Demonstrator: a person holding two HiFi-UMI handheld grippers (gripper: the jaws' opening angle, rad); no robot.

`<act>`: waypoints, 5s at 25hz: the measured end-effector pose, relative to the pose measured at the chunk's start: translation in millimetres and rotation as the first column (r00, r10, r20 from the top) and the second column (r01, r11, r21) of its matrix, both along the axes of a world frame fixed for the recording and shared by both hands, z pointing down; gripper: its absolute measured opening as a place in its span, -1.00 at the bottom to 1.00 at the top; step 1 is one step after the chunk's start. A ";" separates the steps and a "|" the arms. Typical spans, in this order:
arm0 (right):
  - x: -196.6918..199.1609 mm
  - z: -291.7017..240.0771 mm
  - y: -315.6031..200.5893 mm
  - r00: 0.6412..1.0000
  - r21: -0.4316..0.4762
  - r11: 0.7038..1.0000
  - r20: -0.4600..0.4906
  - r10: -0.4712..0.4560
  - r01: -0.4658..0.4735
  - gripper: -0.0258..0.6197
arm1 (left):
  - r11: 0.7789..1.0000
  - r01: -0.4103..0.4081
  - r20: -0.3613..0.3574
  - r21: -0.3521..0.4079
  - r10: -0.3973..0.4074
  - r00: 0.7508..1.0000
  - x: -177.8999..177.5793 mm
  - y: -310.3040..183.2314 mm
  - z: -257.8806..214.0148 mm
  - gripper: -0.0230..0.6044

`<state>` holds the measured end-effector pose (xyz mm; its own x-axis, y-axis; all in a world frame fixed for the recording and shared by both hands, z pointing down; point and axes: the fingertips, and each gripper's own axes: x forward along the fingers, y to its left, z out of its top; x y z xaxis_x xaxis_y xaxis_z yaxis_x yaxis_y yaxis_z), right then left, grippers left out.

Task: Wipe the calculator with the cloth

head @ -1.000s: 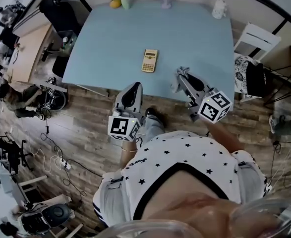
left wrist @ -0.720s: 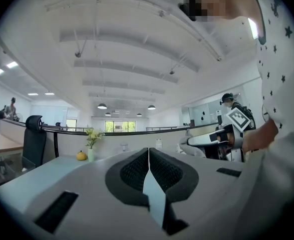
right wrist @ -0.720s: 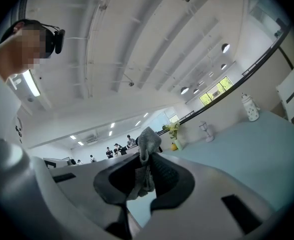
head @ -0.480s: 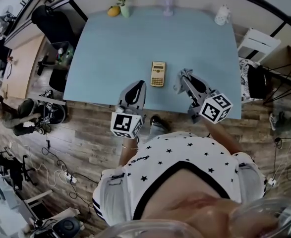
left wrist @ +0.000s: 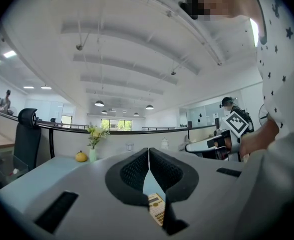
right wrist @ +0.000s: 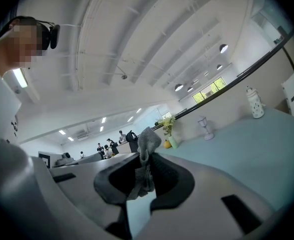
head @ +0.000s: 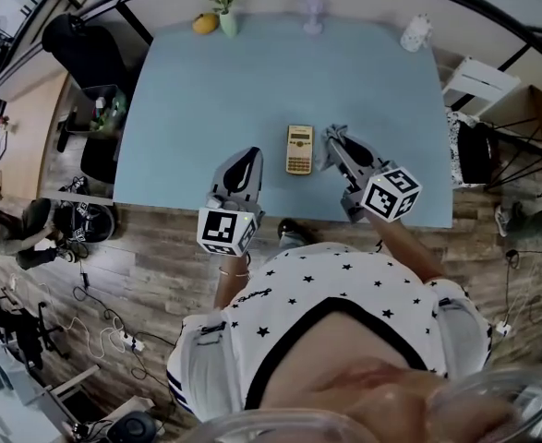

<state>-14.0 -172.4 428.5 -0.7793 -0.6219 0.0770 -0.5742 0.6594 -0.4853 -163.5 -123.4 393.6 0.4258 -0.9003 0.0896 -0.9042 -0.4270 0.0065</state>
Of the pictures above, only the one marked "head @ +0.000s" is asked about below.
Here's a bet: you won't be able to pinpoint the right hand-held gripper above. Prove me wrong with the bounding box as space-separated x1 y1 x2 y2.
331 135 424 223

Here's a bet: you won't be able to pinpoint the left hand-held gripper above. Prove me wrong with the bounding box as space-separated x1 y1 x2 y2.
197 146 267 257

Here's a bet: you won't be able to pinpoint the grey cloth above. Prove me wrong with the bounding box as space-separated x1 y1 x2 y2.
314 124 350 173

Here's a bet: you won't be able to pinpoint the yellow calculator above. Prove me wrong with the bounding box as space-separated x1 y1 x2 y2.
284 125 316 176

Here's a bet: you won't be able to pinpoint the person's left forearm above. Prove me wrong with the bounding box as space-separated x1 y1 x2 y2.
212 249 253 312

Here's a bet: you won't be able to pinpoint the person's right forearm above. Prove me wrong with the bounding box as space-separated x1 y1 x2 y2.
367 212 448 286

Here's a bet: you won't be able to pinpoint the person's dark shoe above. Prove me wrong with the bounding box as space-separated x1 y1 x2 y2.
277 218 319 249

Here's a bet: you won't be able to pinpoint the white star print shirt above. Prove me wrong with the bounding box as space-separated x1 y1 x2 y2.
166 242 494 428

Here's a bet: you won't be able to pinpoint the white black spotted fabric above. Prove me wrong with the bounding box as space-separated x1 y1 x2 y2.
445 111 483 188

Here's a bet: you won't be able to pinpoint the black bag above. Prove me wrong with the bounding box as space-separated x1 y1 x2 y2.
455 122 501 186

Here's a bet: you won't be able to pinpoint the white spotted mug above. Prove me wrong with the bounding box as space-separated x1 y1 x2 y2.
399 14 434 53

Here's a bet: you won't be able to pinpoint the spare gripper equipment pile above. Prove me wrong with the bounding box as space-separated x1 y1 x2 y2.
52 176 117 245

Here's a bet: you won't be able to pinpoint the green vase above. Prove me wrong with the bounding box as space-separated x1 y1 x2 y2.
218 11 239 39

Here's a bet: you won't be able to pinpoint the black bin with clutter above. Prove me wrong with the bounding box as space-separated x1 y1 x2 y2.
64 84 129 137

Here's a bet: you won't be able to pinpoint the white power strip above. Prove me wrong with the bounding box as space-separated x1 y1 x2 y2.
117 329 146 353

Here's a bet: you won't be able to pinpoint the yellow mango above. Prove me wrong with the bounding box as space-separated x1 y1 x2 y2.
191 12 220 35

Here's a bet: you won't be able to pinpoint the black office chair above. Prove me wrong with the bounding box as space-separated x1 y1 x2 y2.
42 14 132 184

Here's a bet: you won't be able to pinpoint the light wooden desk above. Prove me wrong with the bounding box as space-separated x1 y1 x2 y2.
0 69 71 202

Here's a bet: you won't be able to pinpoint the black round speaker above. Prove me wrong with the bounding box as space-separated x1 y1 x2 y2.
106 411 159 443

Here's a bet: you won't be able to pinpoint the black chair base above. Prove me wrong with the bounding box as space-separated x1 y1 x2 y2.
0 293 65 371

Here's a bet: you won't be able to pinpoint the black metal frame legs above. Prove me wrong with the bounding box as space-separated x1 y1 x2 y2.
482 116 542 198

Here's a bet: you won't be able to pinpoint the white floor cable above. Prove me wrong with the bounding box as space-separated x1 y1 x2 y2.
68 315 125 360

